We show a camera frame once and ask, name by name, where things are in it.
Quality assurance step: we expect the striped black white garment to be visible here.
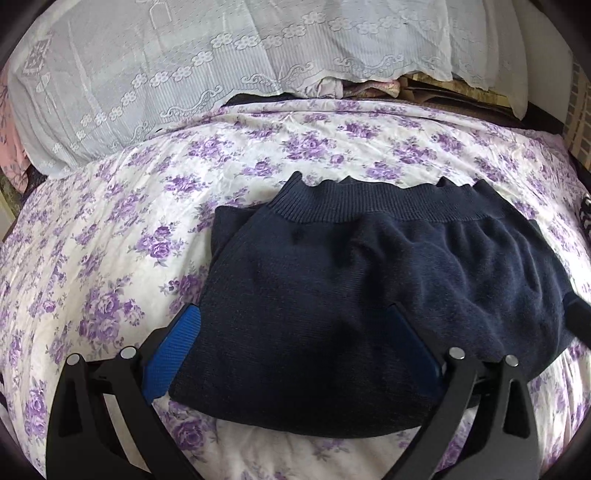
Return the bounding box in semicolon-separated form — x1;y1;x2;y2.
579;196;591;242

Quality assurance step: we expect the navy knit cardigan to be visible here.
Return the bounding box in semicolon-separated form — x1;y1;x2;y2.
169;174;573;438

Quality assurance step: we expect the purple floral bed sheet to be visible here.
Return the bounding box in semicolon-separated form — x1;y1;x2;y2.
1;100;590;470

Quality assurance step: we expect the pink floral fabric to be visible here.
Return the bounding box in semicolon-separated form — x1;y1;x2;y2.
0;66;31;194

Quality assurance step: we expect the brick pattern curtain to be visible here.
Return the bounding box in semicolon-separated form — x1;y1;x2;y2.
563;59;591;170

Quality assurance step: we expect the brown patterned headboard bedding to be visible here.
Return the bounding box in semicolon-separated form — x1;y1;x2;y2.
225;73;564;134

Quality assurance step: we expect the white lace pillow cover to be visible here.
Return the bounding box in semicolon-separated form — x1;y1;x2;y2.
6;1;528;178

